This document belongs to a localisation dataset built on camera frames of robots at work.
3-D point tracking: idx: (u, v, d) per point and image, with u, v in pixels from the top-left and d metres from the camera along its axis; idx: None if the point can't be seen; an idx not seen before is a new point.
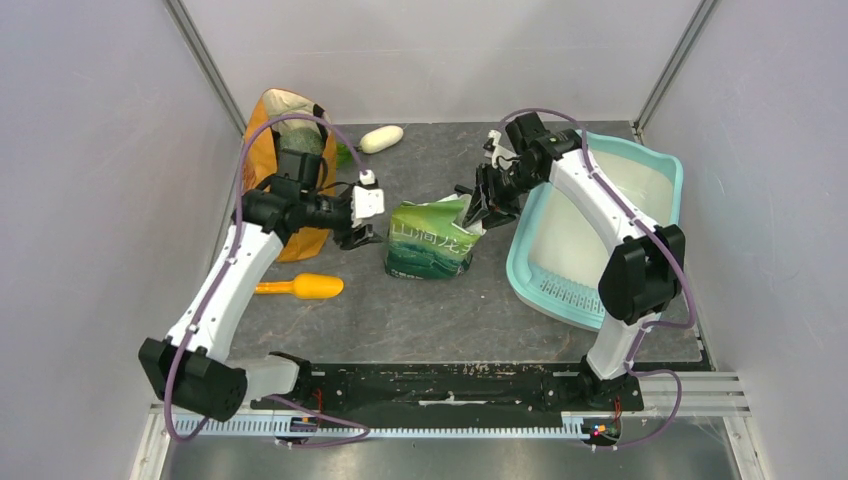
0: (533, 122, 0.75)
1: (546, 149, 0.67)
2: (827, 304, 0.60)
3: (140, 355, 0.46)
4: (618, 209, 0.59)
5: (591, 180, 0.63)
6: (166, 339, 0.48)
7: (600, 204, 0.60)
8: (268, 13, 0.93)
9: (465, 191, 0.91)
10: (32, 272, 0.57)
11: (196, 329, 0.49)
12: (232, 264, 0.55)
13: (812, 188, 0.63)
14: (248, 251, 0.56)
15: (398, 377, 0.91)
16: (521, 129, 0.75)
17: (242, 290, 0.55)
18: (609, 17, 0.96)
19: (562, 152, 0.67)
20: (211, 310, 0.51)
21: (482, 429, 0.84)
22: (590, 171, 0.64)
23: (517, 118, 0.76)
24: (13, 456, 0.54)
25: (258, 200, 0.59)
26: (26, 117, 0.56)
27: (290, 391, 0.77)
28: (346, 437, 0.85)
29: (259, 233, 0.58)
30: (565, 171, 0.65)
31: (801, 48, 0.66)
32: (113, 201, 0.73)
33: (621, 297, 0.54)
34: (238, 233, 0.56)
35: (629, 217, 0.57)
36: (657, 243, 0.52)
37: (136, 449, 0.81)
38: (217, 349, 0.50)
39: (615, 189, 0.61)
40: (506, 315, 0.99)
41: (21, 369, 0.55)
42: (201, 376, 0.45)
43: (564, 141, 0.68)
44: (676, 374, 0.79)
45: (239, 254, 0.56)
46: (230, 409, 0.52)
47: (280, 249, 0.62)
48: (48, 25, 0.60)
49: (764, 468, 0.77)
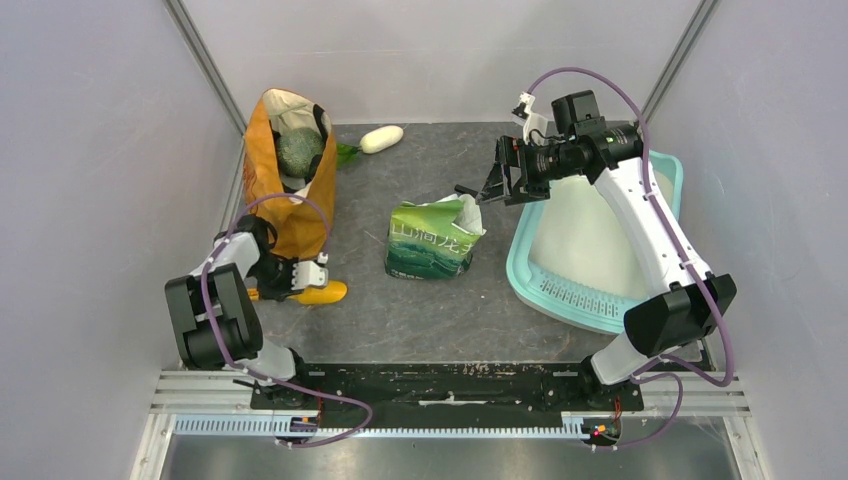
0: (588, 107, 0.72)
1: (597, 147, 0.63)
2: (828, 305, 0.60)
3: (171, 288, 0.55)
4: (670, 245, 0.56)
5: (646, 202, 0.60)
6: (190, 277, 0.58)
7: (651, 234, 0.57)
8: (268, 14, 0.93)
9: (464, 191, 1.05)
10: (30, 272, 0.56)
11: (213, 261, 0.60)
12: (228, 242, 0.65)
13: (812, 188, 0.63)
14: (239, 236, 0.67)
15: (398, 377, 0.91)
16: (572, 111, 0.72)
17: (238, 258, 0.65)
18: (610, 16, 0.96)
19: (620, 161, 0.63)
20: (220, 258, 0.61)
21: (481, 429, 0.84)
22: (647, 193, 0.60)
23: (568, 96, 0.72)
24: (13, 456, 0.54)
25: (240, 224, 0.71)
26: (27, 118, 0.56)
27: (293, 377, 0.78)
28: (331, 437, 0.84)
29: (244, 237, 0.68)
30: (619, 186, 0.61)
31: (802, 48, 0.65)
32: (113, 201, 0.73)
33: (644, 330, 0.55)
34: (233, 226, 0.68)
35: (681, 259, 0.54)
36: (703, 290, 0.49)
37: (136, 450, 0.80)
38: None
39: (670, 220, 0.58)
40: (506, 315, 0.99)
41: (20, 369, 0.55)
42: (229, 270, 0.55)
43: (622, 146, 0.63)
44: (677, 376, 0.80)
45: (235, 237, 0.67)
46: (254, 334, 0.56)
47: (251, 264, 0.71)
48: (49, 28, 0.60)
49: (764, 468, 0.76)
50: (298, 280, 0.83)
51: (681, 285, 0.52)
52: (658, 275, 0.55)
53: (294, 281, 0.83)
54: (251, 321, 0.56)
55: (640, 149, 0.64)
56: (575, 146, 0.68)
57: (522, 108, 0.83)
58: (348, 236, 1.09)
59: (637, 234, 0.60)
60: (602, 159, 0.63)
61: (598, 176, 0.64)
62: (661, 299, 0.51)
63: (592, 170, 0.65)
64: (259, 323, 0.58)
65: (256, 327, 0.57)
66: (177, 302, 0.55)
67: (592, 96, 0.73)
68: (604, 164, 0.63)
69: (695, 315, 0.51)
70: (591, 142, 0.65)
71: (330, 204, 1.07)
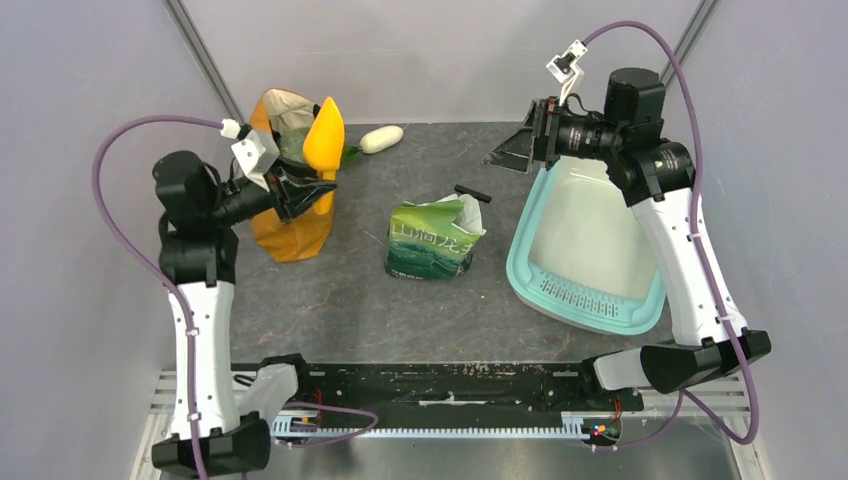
0: (654, 106, 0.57)
1: (647, 182, 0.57)
2: (828, 305, 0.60)
3: (158, 464, 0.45)
4: (707, 294, 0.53)
5: (689, 244, 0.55)
6: (174, 438, 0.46)
7: (689, 281, 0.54)
8: (269, 14, 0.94)
9: (464, 191, 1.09)
10: (30, 271, 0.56)
11: (199, 415, 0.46)
12: (196, 336, 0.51)
13: (813, 188, 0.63)
14: (205, 313, 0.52)
15: (398, 377, 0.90)
16: (637, 106, 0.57)
17: (220, 352, 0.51)
18: (611, 16, 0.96)
19: (666, 192, 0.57)
20: (205, 388, 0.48)
21: (481, 429, 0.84)
22: (692, 233, 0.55)
23: (638, 89, 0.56)
24: (13, 456, 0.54)
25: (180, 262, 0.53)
26: (27, 117, 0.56)
27: (295, 392, 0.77)
28: (339, 437, 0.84)
29: (205, 288, 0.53)
30: (663, 222, 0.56)
31: (803, 47, 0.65)
32: (113, 200, 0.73)
33: (666, 377, 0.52)
34: (181, 300, 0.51)
35: (719, 313, 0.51)
36: (737, 350, 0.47)
37: (135, 450, 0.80)
38: (230, 419, 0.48)
39: (712, 266, 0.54)
40: (506, 315, 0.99)
41: (20, 369, 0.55)
42: (232, 454, 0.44)
43: (670, 174, 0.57)
44: (679, 396, 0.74)
45: (200, 324, 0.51)
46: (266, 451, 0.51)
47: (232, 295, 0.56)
48: (49, 27, 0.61)
49: (764, 467, 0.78)
50: (249, 174, 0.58)
51: (714, 342, 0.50)
52: (689, 324, 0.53)
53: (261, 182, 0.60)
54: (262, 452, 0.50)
55: (688, 179, 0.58)
56: (619, 158, 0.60)
57: (567, 62, 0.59)
58: (348, 236, 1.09)
59: (672, 276, 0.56)
60: (646, 188, 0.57)
61: (639, 202, 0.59)
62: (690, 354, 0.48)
63: (632, 192, 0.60)
64: (266, 431, 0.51)
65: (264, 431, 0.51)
66: (173, 472, 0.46)
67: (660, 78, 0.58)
68: (649, 193, 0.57)
69: (722, 370, 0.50)
70: (636, 164, 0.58)
71: (331, 205, 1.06)
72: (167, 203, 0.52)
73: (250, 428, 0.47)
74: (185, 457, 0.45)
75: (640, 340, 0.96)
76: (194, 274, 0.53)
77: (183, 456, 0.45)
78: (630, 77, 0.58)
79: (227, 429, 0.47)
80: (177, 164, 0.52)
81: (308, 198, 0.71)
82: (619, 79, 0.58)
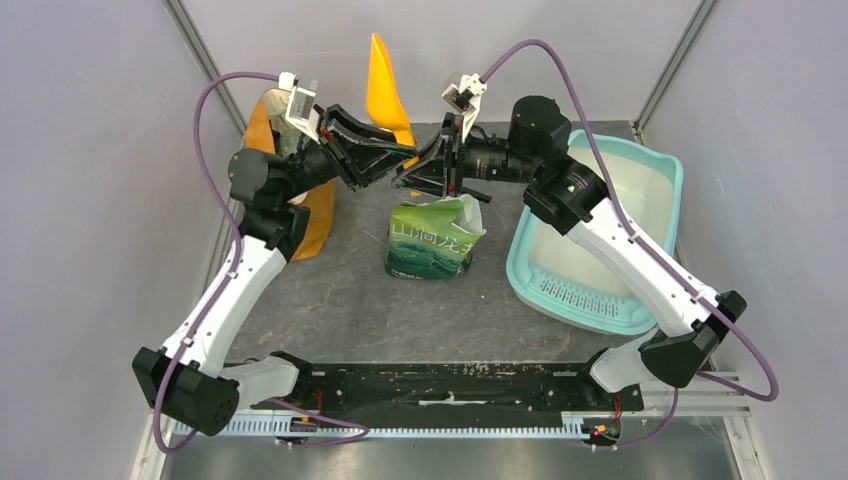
0: (562, 140, 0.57)
1: (569, 209, 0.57)
2: (827, 305, 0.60)
3: (135, 364, 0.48)
4: (674, 282, 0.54)
5: (633, 245, 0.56)
6: (161, 351, 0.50)
7: (651, 278, 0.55)
8: (269, 15, 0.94)
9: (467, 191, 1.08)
10: (32, 272, 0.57)
11: (190, 343, 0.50)
12: (232, 278, 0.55)
13: (812, 189, 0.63)
14: (249, 266, 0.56)
15: (398, 377, 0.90)
16: (547, 144, 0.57)
17: (240, 305, 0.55)
18: (611, 17, 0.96)
19: (590, 209, 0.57)
20: (208, 324, 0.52)
21: (481, 429, 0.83)
22: (631, 235, 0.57)
23: (547, 132, 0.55)
24: (15, 455, 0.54)
25: (262, 233, 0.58)
26: (28, 118, 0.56)
27: (289, 392, 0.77)
28: (343, 437, 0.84)
29: (263, 249, 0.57)
30: (601, 236, 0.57)
31: (801, 48, 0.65)
32: (115, 200, 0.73)
33: (676, 372, 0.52)
34: (239, 246, 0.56)
35: (691, 293, 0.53)
36: (723, 319, 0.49)
37: (136, 450, 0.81)
38: (209, 364, 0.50)
39: (661, 253, 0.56)
40: (505, 315, 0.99)
41: (23, 369, 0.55)
42: (191, 392, 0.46)
43: (584, 194, 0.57)
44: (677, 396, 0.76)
45: (240, 268, 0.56)
46: (222, 423, 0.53)
47: (282, 267, 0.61)
48: (49, 28, 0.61)
49: (764, 467, 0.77)
50: (291, 119, 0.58)
51: (702, 322, 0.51)
52: (672, 317, 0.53)
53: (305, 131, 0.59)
54: (216, 421, 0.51)
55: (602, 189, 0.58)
56: (538, 194, 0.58)
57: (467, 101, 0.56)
58: (348, 236, 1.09)
59: (635, 278, 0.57)
60: (572, 214, 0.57)
61: (571, 227, 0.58)
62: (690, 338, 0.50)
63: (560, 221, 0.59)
64: (234, 403, 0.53)
65: (231, 404, 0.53)
66: (139, 379, 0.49)
67: (558, 110, 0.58)
68: (576, 217, 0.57)
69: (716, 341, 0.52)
70: (557, 197, 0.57)
71: (330, 204, 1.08)
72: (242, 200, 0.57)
73: (219, 387, 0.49)
74: (157, 375, 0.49)
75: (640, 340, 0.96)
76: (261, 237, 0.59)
77: (157, 373, 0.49)
78: (531, 113, 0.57)
79: (202, 370, 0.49)
80: (250, 162, 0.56)
81: (377, 164, 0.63)
82: (521, 117, 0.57)
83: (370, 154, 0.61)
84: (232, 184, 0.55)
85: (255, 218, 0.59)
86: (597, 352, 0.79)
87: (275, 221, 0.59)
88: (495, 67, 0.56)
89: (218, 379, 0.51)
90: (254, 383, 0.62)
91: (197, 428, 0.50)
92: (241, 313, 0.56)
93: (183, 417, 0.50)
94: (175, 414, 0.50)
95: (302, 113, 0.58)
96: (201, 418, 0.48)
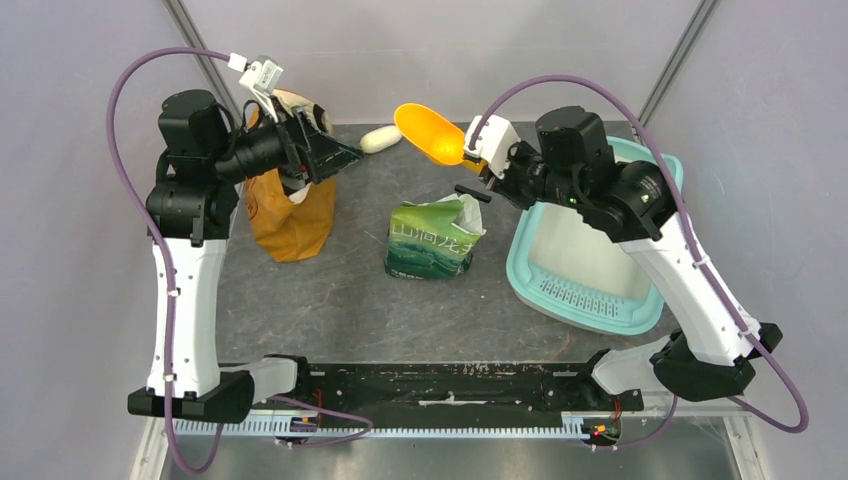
0: (595, 140, 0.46)
1: (640, 218, 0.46)
2: (828, 304, 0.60)
3: (131, 410, 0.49)
4: (726, 314, 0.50)
5: (696, 271, 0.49)
6: (151, 390, 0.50)
7: (708, 308, 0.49)
8: (268, 15, 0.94)
9: (464, 191, 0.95)
10: (31, 272, 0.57)
11: (174, 377, 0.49)
12: (178, 296, 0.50)
13: (812, 189, 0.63)
14: (188, 274, 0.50)
15: (398, 377, 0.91)
16: (582, 149, 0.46)
17: (202, 318, 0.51)
18: (611, 16, 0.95)
19: (661, 227, 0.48)
20: (182, 350, 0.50)
21: (481, 429, 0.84)
22: (696, 260, 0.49)
23: (578, 130, 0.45)
24: (17, 456, 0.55)
25: (175, 200, 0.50)
26: (27, 116, 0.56)
27: (292, 389, 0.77)
28: (344, 437, 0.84)
29: (189, 248, 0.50)
30: (667, 259, 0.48)
31: (801, 47, 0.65)
32: (113, 200, 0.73)
33: (692, 387, 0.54)
34: (164, 257, 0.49)
35: (741, 329, 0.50)
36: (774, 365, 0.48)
37: (136, 450, 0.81)
38: (205, 384, 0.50)
39: (720, 281, 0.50)
40: (506, 315, 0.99)
41: (24, 369, 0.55)
42: (202, 416, 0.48)
43: (653, 200, 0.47)
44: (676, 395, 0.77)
45: (179, 281, 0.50)
46: (245, 406, 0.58)
47: (223, 249, 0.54)
48: (49, 28, 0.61)
49: (764, 467, 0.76)
50: (254, 88, 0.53)
51: (742, 358, 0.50)
52: (714, 347, 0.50)
53: (264, 102, 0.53)
54: (238, 408, 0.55)
55: (669, 196, 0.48)
56: (596, 205, 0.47)
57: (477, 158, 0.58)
58: (348, 236, 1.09)
59: (684, 302, 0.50)
60: (642, 227, 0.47)
61: (634, 241, 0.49)
62: (731, 376, 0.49)
63: (621, 232, 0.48)
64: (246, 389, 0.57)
65: (244, 388, 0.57)
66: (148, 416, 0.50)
67: (582, 110, 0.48)
68: (647, 232, 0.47)
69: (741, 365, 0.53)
70: (623, 204, 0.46)
71: (330, 204, 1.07)
72: (168, 137, 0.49)
73: (226, 394, 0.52)
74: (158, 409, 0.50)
75: (640, 340, 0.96)
76: (180, 228, 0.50)
77: (156, 407, 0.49)
78: (552, 119, 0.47)
79: (201, 395, 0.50)
80: (191, 99, 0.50)
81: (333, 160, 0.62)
82: (543, 127, 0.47)
83: (326, 145, 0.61)
84: (166, 111, 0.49)
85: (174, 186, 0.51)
86: (600, 352, 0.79)
87: (197, 193, 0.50)
88: (503, 99, 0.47)
89: (222, 385, 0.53)
90: (261, 377, 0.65)
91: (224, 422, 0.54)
92: (207, 322, 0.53)
93: None
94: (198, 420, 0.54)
95: (268, 88, 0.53)
96: (224, 419, 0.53)
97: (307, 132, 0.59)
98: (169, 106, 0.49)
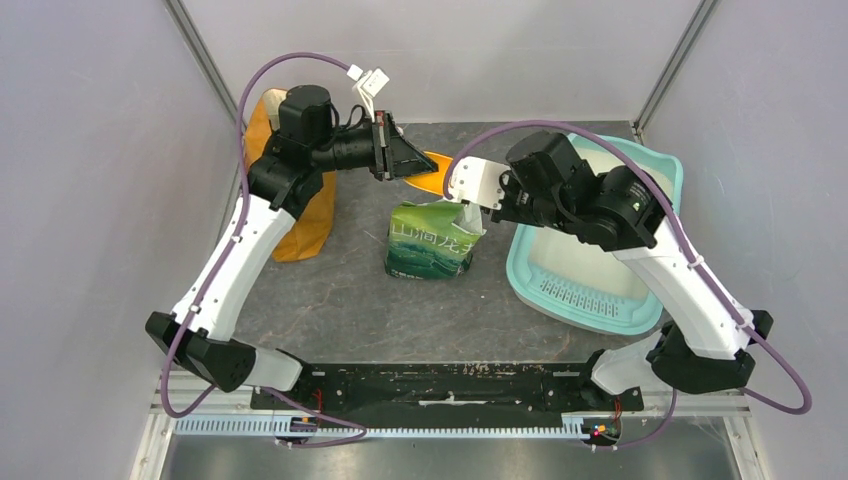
0: (566, 158, 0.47)
1: (634, 226, 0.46)
2: (828, 304, 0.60)
3: (148, 327, 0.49)
4: (723, 310, 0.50)
5: (691, 272, 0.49)
6: (171, 316, 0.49)
7: (706, 306, 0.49)
8: (269, 15, 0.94)
9: None
10: (31, 272, 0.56)
11: (198, 309, 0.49)
12: (236, 243, 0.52)
13: (812, 189, 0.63)
14: (254, 229, 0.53)
15: (398, 376, 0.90)
16: (555, 170, 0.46)
17: (245, 272, 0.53)
18: (612, 17, 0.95)
19: (654, 233, 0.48)
20: (215, 290, 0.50)
21: (481, 429, 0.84)
22: (690, 261, 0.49)
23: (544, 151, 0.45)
24: (16, 456, 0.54)
25: (268, 178, 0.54)
26: (27, 117, 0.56)
27: (289, 389, 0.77)
28: (344, 437, 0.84)
29: (266, 210, 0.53)
30: (662, 264, 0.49)
31: (801, 48, 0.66)
32: (114, 199, 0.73)
33: (692, 381, 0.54)
34: (244, 207, 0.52)
35: (739, 324, 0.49)
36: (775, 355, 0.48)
37: (136, 450, 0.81)
38: (217, 331, 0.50)
39: (715, 279, 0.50)
40: (506, 315, 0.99)
41: (25, 368, 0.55)
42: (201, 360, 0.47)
43: (642, 206, 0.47)
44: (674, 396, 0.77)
45: (243, 232, 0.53)
46: (237, 381, 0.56)
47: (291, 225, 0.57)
48: (50, 27, 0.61)
49: (764, 467, 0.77)
50: (361, 91, 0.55)
51: (742, 351, 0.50)
52: (714, 344, 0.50)
53: (365, 103, 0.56)
54: (231, 376, 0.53)
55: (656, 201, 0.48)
56: (586, 223, 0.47)
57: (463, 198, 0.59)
58: (348, 236, 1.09)
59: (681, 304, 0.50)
60: (637, 236, 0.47)
61: (629, 250, 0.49)
62: (734, 370, 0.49)
63: (617, 242, 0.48)
64: (247, 360, 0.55)
65: (244, 361, 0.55)
66: (158, 342, 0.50)
67: (545, 132, 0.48)
68: (642, 239, 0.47)
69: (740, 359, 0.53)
70: (616, 214, 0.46)
71: (330, 204, 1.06)
72: (283, 120, 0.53)
73: (230, 353, 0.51)
74: (169, 338, 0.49)
75: (640, 339, 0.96)
76: (266, 195, 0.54)
77: (168, 336, 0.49)
78: (521, 146, 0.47)
79: (210, 338, 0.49)
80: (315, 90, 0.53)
81: (409, 166, 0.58)
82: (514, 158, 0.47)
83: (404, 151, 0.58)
84: (289, 97, 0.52)
85: (272, 165, 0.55)
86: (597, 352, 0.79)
87: (286, 178, 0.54)
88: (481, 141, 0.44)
89: (229, 343, 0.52)
90: (264, 362, 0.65)
91: (214, 384, 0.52)
92: (245, 282, 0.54)
93: (201, 374, 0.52)
94: (194, 370, 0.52)
95: (372, 91, 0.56)
96: (216, 376, 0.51)
97: (391, 133, 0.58)
98: (291, 95, 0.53)
